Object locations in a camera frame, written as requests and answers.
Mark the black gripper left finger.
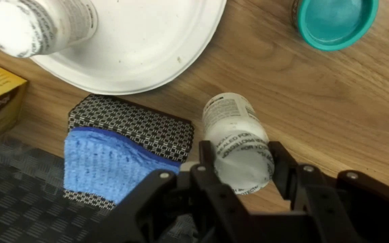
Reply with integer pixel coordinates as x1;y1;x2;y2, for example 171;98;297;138
81;138;267;243

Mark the gray mesh box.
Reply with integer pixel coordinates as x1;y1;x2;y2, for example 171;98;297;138
60;93;195;214

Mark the white paper plate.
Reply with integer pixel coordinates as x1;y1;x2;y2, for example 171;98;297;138
29;0;228;98

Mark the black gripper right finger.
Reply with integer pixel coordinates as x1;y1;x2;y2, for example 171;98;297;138
267;141;389;243

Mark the blue sponge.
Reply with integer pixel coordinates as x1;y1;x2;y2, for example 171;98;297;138
62;126;182;207

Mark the green tub teal lid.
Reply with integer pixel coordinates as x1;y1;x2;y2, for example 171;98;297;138
291;0;380;53

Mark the white pill bottle black print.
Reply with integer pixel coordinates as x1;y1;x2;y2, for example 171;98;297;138
201;92;275;196

